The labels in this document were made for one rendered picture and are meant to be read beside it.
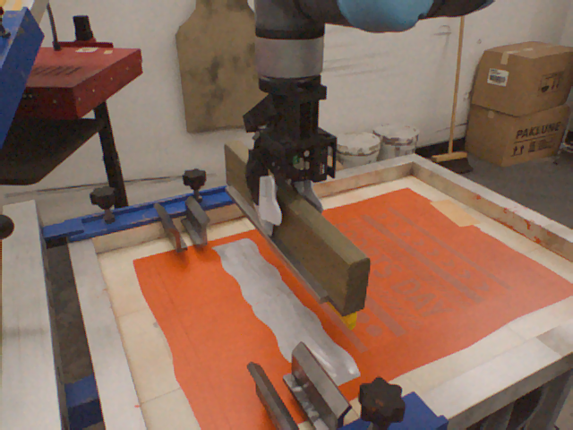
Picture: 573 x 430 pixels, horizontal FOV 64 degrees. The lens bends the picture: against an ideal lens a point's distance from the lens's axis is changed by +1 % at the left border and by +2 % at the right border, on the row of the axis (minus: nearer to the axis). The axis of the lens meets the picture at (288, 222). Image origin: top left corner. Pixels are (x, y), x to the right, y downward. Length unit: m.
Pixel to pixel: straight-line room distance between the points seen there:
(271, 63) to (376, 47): 2.72
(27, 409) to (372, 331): 0.42
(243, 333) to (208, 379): 0.09
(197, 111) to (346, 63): 1.03
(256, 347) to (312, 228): 0.19
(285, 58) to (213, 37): 2.12
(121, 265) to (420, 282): 0.50
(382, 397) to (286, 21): 0.37
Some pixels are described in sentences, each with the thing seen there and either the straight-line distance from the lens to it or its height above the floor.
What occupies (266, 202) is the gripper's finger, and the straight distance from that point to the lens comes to 0.59.
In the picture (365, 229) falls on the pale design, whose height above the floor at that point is 0.96.
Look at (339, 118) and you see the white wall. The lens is 3.17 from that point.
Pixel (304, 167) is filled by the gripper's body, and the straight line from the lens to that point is 0.54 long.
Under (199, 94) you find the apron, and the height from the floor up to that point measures 0.75.
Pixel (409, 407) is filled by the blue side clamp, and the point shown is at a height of 1.00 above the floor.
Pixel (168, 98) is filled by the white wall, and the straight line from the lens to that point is 2.64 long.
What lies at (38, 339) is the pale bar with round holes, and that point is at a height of 1.04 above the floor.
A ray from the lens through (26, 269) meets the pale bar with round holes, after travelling 0.72.
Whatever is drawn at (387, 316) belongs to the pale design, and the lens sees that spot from 0.69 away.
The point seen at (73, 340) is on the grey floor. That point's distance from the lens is 2.19.
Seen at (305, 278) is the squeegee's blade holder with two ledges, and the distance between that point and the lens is 0.55.
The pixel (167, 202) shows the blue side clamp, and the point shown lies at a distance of 0.89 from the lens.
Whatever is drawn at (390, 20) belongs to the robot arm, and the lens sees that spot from 0.41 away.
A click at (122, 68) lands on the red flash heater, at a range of 1.71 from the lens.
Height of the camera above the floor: 1.41
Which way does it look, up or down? 31 degrees down
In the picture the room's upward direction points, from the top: straight up
